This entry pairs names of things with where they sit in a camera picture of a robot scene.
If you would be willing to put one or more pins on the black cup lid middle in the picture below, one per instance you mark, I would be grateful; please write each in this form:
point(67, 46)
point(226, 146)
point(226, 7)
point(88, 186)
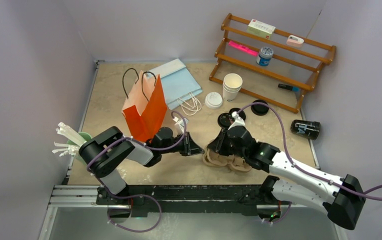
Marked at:
point(242, 114)

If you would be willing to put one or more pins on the black cup lid rear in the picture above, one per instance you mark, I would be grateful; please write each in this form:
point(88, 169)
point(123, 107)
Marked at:
point(260, 107)

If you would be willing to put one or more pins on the light blue paper bag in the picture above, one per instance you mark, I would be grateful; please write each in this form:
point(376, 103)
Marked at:
point(180, 88)

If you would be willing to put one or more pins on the pink highlighter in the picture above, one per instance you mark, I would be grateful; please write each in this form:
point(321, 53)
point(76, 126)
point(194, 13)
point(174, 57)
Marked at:
point(243, 48)

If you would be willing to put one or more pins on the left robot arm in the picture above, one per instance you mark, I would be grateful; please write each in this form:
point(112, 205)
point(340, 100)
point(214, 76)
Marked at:
point(104, 153)

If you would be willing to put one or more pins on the white green box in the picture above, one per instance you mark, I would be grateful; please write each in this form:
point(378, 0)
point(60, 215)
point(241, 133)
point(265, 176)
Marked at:
point(260, 29)

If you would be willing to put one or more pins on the brown pulp cup carrier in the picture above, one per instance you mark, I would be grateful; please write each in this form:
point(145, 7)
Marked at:
point(234, 163)

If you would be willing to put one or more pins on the green straw holder cup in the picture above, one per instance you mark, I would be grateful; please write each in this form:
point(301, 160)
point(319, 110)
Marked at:
point(87, 137)

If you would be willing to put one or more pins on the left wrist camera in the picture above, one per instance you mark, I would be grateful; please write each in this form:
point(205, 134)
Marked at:
point(179, 124)

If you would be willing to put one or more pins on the black blue marker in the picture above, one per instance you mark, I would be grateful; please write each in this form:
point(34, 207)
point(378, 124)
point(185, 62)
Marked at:
point(288, 87)

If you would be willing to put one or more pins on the blue white round tin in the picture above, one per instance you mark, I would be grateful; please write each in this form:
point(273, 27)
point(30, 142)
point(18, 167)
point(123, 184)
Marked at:
point(264, 56)

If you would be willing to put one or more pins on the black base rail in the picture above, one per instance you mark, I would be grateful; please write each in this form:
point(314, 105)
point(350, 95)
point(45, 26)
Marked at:
point(244, 199)

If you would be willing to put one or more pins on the black cup lid front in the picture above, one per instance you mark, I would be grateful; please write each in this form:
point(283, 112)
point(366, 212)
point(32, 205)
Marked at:
point(225, 120)

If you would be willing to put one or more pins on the orange paper bag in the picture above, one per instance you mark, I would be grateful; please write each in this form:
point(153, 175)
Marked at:
point(145, 107)

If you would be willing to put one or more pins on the stacked white paper cups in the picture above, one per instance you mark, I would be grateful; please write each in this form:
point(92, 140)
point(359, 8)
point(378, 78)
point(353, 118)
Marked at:
point(232, 84)

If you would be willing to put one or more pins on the black paper cup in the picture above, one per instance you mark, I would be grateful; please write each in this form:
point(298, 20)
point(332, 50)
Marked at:
point(306, 129)

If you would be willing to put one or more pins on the white cup lid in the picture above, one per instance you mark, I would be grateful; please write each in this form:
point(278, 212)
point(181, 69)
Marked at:
point(213, 100)

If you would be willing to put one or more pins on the black cup lid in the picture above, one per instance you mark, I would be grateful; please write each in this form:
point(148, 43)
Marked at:
point(242, 114)
point(260, 107)
point(225, 120)

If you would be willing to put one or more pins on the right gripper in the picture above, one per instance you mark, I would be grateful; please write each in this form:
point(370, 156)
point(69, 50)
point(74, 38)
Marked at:
point(218, 145)

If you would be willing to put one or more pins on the pink white tape dispenser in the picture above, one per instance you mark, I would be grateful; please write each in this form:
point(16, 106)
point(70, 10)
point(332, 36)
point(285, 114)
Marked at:
point(295, 41)

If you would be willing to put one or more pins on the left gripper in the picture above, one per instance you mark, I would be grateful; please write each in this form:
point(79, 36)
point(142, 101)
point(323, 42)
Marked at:
point(192, 148)

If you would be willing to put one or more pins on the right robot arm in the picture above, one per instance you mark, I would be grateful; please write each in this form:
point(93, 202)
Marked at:
point(292, 181)

